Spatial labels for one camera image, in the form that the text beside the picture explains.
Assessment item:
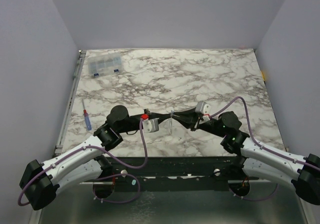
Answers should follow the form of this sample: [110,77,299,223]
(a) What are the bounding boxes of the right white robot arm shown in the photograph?
[172,109,320,206]

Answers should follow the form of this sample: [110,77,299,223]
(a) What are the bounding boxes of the clear plastic organizer box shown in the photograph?
[87,53,124,78]

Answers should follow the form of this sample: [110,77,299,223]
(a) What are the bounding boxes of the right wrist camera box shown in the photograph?
[195,101,211,122]

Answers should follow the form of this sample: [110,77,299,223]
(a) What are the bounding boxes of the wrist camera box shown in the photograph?
[195,101,211,122]
[141,114,159,133]

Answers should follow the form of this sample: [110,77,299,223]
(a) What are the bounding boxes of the aluminium frame rail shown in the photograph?
[53,50,87,157]

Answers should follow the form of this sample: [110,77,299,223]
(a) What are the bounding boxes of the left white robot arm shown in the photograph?
[17,105,170,211]

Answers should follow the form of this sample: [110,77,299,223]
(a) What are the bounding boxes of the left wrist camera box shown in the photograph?
[141,114,159,133]

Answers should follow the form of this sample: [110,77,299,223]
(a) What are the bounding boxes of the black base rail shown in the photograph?
[93,156,247,192]

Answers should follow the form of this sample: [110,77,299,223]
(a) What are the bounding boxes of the silver metal bottle opener keychain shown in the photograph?
[169,117,173,135]

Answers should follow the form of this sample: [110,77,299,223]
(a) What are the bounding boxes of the blue handled screwdriver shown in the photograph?
[81,99,92,131]

